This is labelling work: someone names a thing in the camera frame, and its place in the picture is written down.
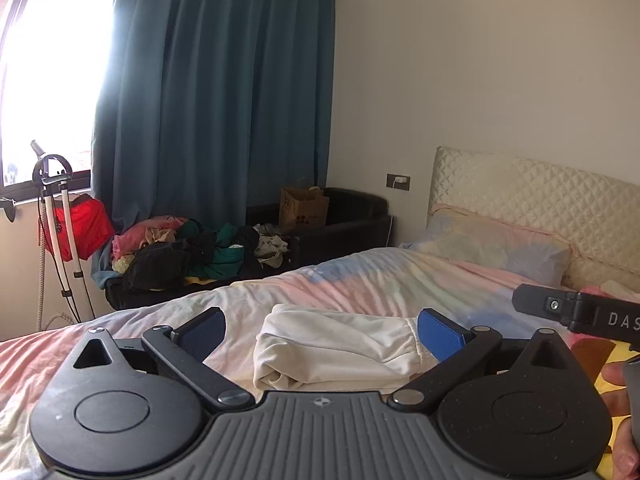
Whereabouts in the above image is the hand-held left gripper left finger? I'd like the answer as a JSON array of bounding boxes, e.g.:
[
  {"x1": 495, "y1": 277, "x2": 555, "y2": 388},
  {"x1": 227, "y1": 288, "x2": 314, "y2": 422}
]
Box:
[{"x1": 72, "y1": 306, "x2": 256, "y2": 411}]

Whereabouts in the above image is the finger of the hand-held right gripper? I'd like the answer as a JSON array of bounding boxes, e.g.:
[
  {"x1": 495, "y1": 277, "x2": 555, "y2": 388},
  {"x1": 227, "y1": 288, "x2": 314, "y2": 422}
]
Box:
[{"x1": 512, "y1": 282, "x2": 581, "y2": 319}]

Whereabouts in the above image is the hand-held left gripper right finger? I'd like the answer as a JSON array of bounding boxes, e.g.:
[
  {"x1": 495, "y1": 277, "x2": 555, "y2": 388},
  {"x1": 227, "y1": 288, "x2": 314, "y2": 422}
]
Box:
[{"x1": 390, "y1": 308, "x2": 571, "y2": 411}]

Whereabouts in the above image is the cream zip hoodie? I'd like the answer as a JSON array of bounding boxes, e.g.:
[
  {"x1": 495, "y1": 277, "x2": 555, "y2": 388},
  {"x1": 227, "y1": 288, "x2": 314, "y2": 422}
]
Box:
[{"x1": 252, "y1": 304, "x2": 436, "y2": 392}]

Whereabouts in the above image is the pile of mixed clothes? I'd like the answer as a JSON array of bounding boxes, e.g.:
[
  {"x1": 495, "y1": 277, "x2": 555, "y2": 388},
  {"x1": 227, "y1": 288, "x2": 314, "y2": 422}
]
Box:
[{"x1": 92, "y1": 215, "x2": 291, "y2": 295}]

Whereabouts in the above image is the person's right hand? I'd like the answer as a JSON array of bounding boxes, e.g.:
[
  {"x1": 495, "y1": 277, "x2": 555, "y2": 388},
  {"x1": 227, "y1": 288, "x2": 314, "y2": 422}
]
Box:
[{"x1": 601, "y1": 362, "x2": 640, "y2": 480}]

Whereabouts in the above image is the pink cloth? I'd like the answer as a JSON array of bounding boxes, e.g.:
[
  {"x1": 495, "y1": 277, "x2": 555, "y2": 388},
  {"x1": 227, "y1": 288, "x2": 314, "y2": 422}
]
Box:
[{"x1": 582, "y1": 280, "x2": 640, "y2": 304}]

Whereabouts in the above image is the pastel tie-dye pillow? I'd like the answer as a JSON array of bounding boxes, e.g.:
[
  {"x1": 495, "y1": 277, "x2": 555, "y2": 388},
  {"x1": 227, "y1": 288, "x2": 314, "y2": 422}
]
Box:
[{"x1": 400, "y1": 204, "x2": 573, "y2": 288}]

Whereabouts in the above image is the pastel tie-dye bed sheet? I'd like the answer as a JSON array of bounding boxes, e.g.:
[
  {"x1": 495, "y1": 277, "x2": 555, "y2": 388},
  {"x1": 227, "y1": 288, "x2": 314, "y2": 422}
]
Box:
[{"x1": 0, "y1": 247, "x2": 576, "y2": 480}]

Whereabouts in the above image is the cream quilted headboard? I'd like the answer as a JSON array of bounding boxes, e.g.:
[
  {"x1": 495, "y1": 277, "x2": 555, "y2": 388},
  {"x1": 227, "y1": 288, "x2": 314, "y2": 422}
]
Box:
[{"x1": 427, "y1": 146, "x2": 640, "y2": 295}]

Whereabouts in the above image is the black sofa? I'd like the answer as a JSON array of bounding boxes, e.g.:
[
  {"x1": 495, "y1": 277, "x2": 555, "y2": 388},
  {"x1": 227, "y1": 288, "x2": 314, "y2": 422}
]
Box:
[{"x1": 105, "y1": 187, "x2": 393, "y2": 311}]

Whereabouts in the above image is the red hanging cloth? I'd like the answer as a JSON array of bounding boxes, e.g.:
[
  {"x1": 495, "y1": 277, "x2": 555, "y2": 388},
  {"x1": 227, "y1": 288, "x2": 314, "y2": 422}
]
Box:
[{"x1": 40, "y1": 194, "x2": 116, "y2": 261}]

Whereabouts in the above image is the brown paper bag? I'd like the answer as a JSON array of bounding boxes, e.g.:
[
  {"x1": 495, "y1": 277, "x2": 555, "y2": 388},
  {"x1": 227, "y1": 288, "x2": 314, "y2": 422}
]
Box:
[{"x1": 279, "y1": 186, "x2": 331, "y2": 234}]

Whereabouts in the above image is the white garment steamer stand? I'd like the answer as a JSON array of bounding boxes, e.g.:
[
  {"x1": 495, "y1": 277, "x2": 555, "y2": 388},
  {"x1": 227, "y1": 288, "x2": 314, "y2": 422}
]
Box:
[{"x1": 30, "y1": 140, "x2": 96, "y2": 333}]

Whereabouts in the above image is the teal window curtain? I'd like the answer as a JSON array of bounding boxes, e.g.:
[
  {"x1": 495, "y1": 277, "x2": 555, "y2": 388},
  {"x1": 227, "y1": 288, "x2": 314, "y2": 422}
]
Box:
[{"x1": 91, "y1": 0, "x2": 337, "y2": 241}]

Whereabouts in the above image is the black framed window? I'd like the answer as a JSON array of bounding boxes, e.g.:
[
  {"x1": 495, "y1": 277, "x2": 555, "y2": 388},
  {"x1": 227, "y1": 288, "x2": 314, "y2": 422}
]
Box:
[{"x1": 0, "y1": 0, "x2": 121, "y2": 200}]

